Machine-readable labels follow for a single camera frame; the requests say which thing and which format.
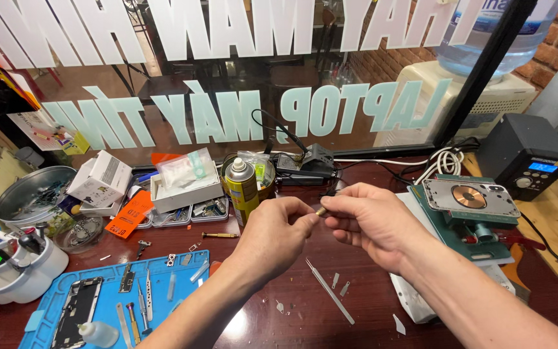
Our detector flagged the person's right hand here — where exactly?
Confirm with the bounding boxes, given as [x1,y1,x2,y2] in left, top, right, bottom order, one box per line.
[319,182,436,277]

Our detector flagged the person's left hand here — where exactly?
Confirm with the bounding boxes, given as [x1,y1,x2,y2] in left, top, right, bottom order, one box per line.
[233,196,321,288]

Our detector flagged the yellow spray can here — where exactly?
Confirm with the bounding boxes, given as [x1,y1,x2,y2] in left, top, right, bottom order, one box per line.
[224,157,261,227]

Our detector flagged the round brass-coloured tin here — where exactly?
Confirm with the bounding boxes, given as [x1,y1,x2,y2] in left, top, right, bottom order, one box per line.
[219,153,277,202]

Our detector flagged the clear plastic parts trays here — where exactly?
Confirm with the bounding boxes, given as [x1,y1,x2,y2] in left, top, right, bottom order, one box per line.
[136,196,230,229]

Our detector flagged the thin metal strip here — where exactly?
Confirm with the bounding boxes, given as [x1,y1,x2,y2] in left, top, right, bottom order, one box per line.
[190,260,211,283]

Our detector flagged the green clamp fixture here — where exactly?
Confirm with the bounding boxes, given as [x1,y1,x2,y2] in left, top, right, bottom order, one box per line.
[407,174,520,263]

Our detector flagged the long silver pointed tweezers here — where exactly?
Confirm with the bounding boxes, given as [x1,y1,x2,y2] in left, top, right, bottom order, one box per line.
[305,257,356,326]

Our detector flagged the open white cardboard box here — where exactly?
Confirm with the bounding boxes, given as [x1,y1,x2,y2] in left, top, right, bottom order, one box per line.
[150,167,224,214]

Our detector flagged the black soldering iron stand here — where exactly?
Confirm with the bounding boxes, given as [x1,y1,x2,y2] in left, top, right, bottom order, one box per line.
[274,143,336,178]

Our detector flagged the clear plastic zip bag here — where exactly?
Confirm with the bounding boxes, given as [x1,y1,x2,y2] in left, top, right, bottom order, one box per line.
[155,147,218,191]

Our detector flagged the blue silicone repair mat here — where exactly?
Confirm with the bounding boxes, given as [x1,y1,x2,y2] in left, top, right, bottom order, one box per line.
[17,249,211,349]

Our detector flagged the silver blue-tipped screwdriver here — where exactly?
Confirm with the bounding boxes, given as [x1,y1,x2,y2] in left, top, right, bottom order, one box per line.
[137,280,153,336]

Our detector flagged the orange plastic pry tool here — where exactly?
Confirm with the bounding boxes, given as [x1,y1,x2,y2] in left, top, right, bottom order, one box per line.
[499,242,532,304]

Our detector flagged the orange paper tag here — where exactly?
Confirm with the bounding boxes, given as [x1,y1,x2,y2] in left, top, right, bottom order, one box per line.
[104,189,156,239]

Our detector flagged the small dark circuit board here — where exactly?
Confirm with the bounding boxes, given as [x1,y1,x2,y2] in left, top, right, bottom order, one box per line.
[118,264,136,294]

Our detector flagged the black hot air station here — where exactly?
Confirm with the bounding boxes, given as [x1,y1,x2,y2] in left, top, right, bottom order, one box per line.
[476,113,558,202]

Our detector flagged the flat metal spudger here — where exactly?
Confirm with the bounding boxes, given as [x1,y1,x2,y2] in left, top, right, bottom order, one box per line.
[115,302,134,349]

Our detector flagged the white water dispenser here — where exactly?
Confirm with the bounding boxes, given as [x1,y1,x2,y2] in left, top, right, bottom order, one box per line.
[373,60,537,149]

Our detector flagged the small white product box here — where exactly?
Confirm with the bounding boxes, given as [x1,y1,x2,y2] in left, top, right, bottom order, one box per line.
[67,150,133,209]

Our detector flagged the clear glass dish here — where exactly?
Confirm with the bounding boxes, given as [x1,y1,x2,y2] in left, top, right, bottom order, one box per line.
[52,213,106,255]

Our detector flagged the small clear dropper bottle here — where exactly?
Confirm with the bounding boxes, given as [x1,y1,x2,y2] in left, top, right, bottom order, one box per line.
[77,321,120,349]

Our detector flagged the opened black phone chassis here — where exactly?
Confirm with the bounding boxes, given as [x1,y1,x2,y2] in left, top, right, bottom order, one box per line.
[50,277,104,349]

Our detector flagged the large clear water bottle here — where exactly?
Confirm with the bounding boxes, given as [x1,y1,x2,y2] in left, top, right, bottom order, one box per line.
[434,0,558,81]

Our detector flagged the small yellow box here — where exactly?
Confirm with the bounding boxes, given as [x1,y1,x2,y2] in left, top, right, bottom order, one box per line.
[60,130,91,156]

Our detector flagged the round metal bowl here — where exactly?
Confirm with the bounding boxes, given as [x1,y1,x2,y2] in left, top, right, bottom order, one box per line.
[0,165,78,225]

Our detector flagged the white tool holder cup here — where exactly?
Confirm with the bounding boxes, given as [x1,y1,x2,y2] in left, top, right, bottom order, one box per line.
[0,224,69,305]

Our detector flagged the wooden slotted rack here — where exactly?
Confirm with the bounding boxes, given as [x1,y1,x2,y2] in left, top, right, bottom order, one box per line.
[0,125,33,229]

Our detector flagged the bundle of white cables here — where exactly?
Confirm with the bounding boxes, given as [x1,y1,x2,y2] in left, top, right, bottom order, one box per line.
[414,146,465,185]

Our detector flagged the silver phone back frame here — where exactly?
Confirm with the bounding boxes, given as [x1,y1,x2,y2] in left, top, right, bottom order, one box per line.
[422,177,521,219]

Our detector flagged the red-handled screwdriver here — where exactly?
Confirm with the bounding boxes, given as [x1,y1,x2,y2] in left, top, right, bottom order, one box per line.
[496,232,546,252]

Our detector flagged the brass-handled red-collar screwdriver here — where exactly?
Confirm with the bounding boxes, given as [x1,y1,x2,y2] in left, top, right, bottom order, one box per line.
[125,302,142,346]

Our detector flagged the black power cable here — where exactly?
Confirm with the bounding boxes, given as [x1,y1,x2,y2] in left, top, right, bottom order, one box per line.
[519,211,558,273]

